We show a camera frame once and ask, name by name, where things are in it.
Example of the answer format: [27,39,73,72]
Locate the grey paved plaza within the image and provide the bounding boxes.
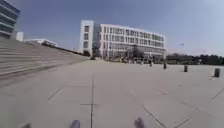
[0,58,224,128]

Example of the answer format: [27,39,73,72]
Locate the tree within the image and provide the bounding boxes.
[128,45,145,60]

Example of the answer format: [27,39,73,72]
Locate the large white building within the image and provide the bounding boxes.
[79,19,167,61]

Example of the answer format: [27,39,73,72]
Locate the row of parked bicycles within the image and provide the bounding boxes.
[103,56,168,65]

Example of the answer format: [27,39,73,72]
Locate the dark bush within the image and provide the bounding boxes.
[82,49,92,57]

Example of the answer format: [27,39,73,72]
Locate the robot's own part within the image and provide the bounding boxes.
[133,117,146,128]
[69,119,82,128]

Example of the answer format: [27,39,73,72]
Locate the low white building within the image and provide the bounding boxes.
[24,38,58,48]

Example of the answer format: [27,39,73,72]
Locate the row of trees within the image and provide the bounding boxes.
[165,52,224,66]

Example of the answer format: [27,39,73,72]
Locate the wide grey stone stairs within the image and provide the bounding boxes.
[0,38,90,82]

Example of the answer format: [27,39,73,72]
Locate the small white building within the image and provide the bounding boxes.
[15,31,25,42]

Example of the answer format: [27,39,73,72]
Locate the row of bollards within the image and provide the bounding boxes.
[148,59,222,79]

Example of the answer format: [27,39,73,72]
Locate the grey banded building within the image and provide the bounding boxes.
[0,0,21,40]

